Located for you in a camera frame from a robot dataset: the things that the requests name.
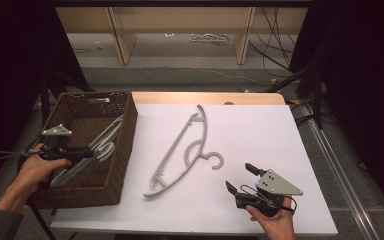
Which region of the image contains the beige wooden shelf unit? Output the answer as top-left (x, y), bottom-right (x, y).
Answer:
top-left (55, 6), bottom-right (309, 66)

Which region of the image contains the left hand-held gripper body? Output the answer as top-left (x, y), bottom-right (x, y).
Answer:
top-left (39, 123), bottom-right (82, 165)

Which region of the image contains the metal floor rail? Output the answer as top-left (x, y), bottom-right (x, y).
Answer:
top-left (298, 102), bottom-right (383, 240)

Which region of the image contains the wooden table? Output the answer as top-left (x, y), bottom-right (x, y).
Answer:
top-left (131, 91), bottom-right (287, 106)

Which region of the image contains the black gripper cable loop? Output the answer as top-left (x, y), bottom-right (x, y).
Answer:
top-left (239, 183), bottom-right (298, 215)

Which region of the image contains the grey plastic clothes hanger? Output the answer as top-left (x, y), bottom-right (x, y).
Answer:
top-left (51, 114), bottom-right (125, 186)
top-left (142, 104), bottom-right (225, 200)
top-left (49, 123), bottom-right (124, 190)

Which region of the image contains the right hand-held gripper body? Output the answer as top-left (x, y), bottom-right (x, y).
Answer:
top-left (254, 168), bottom-right (304, 217)

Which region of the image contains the black curtain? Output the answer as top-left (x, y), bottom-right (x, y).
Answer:
top-left (288, 0), bottom-right (384, 228)
top-left (0, 0), bottom-right (89, 201)

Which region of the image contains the thin white floor cable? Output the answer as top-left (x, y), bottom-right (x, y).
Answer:
top-left (133, 63), bottom-right (272, 86)

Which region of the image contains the black metal stand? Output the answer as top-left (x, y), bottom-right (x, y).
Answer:
top-left (39, 68), bottom-right (95, 125)
top-left (265, 61), bottom-right (326, 131)

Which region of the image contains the brown wicker basket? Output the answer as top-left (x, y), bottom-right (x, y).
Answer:
top-left (29, 90), bottom-right (139, 210)

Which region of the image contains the bundle of black cables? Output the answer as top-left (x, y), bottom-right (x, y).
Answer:
top-left (248, 6), bottom-right (298, 78)

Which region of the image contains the person's left hand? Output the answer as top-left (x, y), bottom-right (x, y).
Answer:
top-left (15, 143), bottom-right (72, 198)

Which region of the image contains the person's right hand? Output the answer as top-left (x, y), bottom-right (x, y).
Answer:
top-left (245, 196), bottom-right (297, 240)

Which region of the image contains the white table mat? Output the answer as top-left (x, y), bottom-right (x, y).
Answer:
top-left (50, 102), bottom-right (339, 238)

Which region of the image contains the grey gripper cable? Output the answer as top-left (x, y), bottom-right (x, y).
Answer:
top-left (0, 149), bottom-right (44, 161)

